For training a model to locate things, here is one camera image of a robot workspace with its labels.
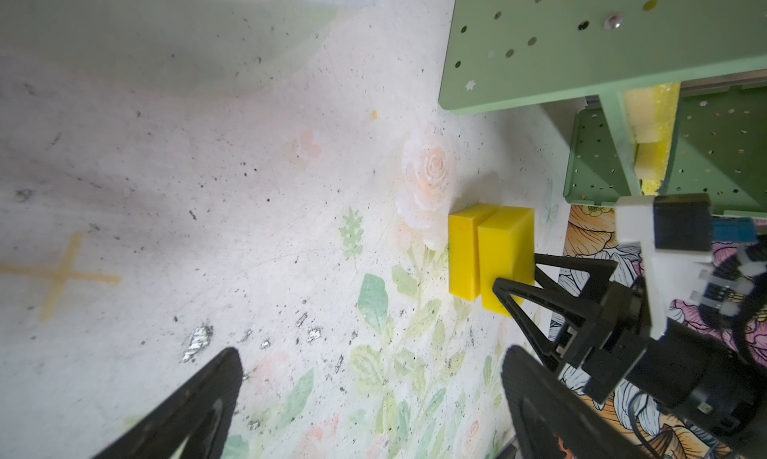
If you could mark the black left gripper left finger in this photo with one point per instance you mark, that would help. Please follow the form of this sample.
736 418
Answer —
192 422

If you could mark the green metal shelf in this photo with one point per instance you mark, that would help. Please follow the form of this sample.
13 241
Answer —
504 54

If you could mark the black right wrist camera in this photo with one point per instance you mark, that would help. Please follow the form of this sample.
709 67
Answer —
675 235

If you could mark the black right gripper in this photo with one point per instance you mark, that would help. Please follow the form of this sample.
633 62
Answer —
605 339

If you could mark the yellow sponge alone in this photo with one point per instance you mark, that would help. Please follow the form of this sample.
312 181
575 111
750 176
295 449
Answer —
464 250

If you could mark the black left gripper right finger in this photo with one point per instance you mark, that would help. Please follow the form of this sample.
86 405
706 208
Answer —
550 420

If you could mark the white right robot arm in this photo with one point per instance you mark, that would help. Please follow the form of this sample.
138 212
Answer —
693 376

